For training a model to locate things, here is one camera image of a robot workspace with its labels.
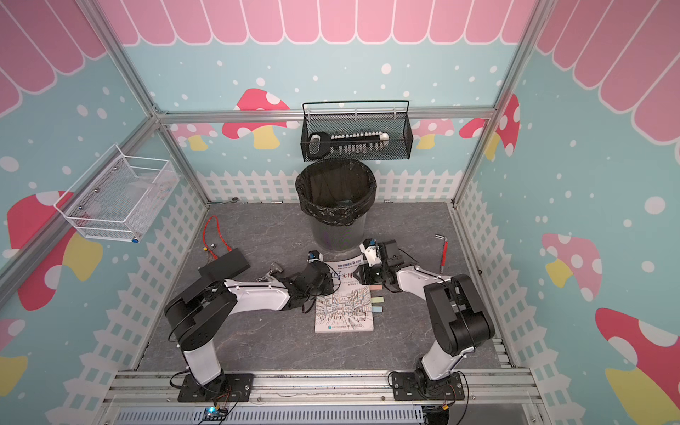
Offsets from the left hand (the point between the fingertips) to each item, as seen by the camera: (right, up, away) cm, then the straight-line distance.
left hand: (331, 283), depth 94 cm
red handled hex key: (+45, +11, +12) cm, 48 cm away
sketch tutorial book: (+6, -6, -6) cm, 11 cm away
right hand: (+10, +4, 0) cm, 11 cm away
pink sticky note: (+16, 0, -5) cm, 16 cm away
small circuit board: (-31, -32, -21) cm, 49 cm away
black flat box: (-41, +5, +6) cm, 42 cm away
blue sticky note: (+16, -8, -5) cm, 18 cm away
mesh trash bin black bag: (+1, +33, +10) cm, 35 cm away
